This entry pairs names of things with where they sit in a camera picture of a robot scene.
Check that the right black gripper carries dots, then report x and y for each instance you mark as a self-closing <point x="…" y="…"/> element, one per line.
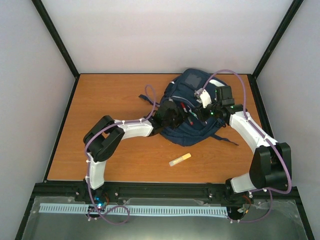
<point x="200" y="113"/>

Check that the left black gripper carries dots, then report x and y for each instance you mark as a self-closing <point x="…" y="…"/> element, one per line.
<point x="181" y="117"/>

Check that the red cap marker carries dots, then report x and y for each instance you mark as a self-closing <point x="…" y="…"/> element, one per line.
<point x="187" y="113"/>

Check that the navy blue backpack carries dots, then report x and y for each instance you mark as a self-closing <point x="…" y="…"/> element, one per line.
<point x="182" y="89"/>

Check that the yellow highlighter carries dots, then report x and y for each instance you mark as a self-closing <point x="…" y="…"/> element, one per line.
<point x="179" y="159"/>

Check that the teal cap marker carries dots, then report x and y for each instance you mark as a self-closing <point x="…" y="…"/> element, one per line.
<point x="190" y="110"/>

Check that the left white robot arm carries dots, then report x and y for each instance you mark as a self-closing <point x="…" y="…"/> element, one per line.
<point x="101" y="142"/>

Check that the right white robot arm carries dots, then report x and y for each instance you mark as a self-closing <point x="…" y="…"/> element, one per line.
<point x="270" y="168"/>

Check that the small circuit board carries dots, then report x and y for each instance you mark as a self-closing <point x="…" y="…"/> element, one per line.
<point x="101" y="203"/>

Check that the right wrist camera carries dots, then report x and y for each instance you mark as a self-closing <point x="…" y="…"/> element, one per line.
<point x="203" y="97"/>

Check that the right black frame post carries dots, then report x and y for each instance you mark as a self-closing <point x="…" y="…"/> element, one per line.
<point x="279" y="33"/>

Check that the black frame post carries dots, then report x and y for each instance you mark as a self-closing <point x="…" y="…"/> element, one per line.
<point x="279" y="33"/>
<point x="46" y="19"/>

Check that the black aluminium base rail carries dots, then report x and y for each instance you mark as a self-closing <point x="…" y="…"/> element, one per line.
<point x="118" y="192"/>

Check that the light blue cable duct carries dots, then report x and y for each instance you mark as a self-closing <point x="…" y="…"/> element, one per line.
<point x="135" y="210"/>

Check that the left black frame post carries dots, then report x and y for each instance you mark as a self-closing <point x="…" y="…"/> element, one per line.
<point x="46" y="19"/>

